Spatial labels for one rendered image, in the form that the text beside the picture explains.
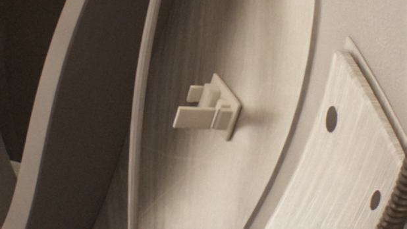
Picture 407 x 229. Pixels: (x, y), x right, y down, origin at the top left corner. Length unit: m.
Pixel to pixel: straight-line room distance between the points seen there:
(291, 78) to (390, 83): 0.10
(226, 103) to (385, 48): 0.14
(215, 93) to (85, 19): 0.07
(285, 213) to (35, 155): 0.19
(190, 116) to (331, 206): 0.12
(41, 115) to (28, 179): 0.05
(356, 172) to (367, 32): 0.06
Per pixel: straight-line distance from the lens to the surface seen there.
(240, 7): 0.94
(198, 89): 0.96
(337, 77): 0.86
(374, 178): 0.82
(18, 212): 1.08
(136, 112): 0.95
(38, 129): 1.02
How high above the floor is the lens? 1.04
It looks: 5 degrees down
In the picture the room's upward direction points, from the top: 5 degrees clockwise
